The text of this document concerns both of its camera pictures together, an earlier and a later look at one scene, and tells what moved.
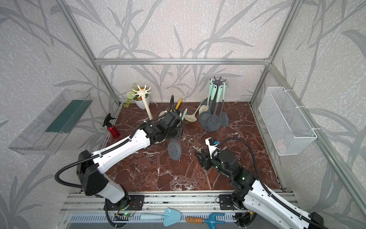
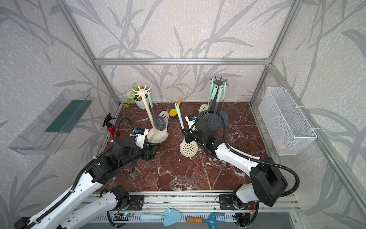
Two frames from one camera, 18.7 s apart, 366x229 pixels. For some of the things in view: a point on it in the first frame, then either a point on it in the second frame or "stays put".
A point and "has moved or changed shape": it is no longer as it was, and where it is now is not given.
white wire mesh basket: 288,129 stays put
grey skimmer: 175,149 to 160,122
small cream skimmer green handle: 185,113 to 188,149
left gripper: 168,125 to 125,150
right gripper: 206,161 to 187,135
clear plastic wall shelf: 45,135 stays put
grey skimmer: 224,119 stays put
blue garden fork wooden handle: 211,221 stays put
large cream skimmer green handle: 204,109 stays put
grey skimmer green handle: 206,102 has moved or changed shape
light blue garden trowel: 171,217 stays put
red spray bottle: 112,130 stays put
